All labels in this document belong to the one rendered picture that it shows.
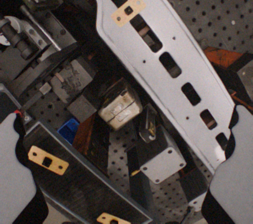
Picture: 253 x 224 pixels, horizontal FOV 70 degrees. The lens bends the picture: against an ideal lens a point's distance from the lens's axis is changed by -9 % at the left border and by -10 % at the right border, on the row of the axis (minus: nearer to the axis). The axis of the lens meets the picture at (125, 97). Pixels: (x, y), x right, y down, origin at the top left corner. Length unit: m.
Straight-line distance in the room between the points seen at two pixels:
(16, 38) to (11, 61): 0.06
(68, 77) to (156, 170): 0.30
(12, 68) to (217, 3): 0.78
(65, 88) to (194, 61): 0.33
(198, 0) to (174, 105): 0.47
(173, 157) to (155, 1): 0.38
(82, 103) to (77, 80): 0.05
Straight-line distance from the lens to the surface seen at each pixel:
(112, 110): 0.45
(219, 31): 0.90
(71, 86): 0.44
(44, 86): 0.45
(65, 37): 0.55
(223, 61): 0.67
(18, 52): 0.38
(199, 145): 0.64
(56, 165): 0.44
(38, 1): 0.44
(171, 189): 1.17
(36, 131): 0.41
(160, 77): 0.52
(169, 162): 0.50
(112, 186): 0.46
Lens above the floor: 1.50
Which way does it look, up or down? 71 degrees down
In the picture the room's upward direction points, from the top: 172 degrees clockwise
